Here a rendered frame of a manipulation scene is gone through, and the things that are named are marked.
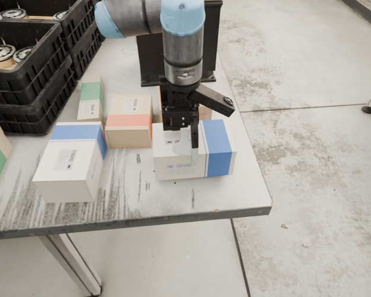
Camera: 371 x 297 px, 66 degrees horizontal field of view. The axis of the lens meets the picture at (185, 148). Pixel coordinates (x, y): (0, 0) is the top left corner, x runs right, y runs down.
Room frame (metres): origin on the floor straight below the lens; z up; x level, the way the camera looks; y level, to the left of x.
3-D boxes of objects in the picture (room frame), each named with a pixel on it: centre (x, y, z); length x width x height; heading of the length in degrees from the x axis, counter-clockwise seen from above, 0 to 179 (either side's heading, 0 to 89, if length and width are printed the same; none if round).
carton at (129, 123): (0.66, 0.16, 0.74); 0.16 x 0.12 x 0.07; 2
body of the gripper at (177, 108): (0.51, 0.01, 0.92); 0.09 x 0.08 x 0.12; 96
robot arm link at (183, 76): (0.51, 0.00, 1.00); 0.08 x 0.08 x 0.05
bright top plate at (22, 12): (1.15, 0.68, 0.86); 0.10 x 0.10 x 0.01
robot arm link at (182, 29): (0.51, 0.00, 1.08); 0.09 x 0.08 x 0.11; 178
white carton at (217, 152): (0.51, -0.02, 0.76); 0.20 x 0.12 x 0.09; 96
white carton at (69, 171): (0.49, 0.29, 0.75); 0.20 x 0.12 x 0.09; 2
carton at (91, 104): (0.76, 0.31, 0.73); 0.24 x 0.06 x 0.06; 10
